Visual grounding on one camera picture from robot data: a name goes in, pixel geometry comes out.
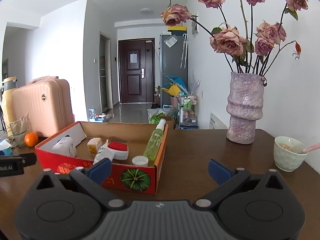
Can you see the grey refrigerator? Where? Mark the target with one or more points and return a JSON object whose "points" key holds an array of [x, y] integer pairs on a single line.
{"points": [[172, 57]]}

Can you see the dark brown entrance door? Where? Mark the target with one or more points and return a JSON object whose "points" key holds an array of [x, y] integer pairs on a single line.
{"points": [[137, 70]]}

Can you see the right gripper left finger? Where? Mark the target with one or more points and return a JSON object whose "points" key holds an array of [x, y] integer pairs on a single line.
{"points": [[68, 206]]}

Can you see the pink hard-shell suitcase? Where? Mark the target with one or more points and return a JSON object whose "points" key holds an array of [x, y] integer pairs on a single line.
{"points": [[46, 102]]}

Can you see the white flat board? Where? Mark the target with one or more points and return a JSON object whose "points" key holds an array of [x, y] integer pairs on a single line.
{"points": [[216, 123]]}

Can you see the pale green ceramic bowl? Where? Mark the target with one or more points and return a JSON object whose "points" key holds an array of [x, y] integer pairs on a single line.
{"points": [[287, 153]]}

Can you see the red orange cardboard box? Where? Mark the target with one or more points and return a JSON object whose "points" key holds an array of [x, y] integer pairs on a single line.
{"points": [[125, 175]]}

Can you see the white labelled jar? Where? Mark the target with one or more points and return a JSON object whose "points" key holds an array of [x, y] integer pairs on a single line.
{"points": [[65, 146]]}

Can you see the white power adapter plug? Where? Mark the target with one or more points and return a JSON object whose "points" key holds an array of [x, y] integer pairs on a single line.
{"points": [[93, 145]]}

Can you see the orange fruit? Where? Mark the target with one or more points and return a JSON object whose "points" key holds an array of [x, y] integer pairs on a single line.
{"points": [[31, 139]]}

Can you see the clear drinking glass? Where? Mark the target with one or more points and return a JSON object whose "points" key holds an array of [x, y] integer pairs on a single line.
{"points": [[19, 129]]}

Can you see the metal wire storage rack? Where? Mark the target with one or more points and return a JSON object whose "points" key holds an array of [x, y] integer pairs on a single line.
{"points": [[188, 111]]}

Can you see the yellow black box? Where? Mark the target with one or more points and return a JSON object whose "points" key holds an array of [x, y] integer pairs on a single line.
{"points": [[177, 30]]}

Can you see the white nasal spray bottle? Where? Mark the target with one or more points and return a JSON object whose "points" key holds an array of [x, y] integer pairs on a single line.
{"points": [[104, 152]]}

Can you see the green spray bottle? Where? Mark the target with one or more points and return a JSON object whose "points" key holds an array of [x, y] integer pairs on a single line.
{"points": [[155, 141]]}

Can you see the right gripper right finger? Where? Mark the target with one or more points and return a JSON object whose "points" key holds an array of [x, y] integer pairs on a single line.
{"points": [[252, 206]]}

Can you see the white screw cap lid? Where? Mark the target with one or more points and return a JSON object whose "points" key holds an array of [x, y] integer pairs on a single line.
{"points": [[140, 160]]}

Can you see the green snack bag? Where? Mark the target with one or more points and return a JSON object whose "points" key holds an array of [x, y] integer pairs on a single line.
{"points": [[156, 114]]}

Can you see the pink spoon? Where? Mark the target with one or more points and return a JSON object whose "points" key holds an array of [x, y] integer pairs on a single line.
{"points": [[310, 149]]}

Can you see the wall electrical panel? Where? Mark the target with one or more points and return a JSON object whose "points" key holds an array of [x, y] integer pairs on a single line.
{"points": [[194, 26]]}

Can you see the purple textured vase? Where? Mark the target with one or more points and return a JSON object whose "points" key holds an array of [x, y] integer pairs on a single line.
{"points": [[245, 106]]}

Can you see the blue tissue pack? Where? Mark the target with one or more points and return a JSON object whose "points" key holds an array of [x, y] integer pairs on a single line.
{"points": [[5, 148]]}

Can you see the beige thermos jug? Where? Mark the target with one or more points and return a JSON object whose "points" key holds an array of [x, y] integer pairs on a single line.
{"points": [[7, 89]]}

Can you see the white umbrella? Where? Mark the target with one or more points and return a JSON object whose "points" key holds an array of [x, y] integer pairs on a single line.
{"points": [[184, 51]]}

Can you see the white red lint brush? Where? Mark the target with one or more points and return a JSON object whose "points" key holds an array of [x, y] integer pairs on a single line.
{"points": [[119, 149]]}

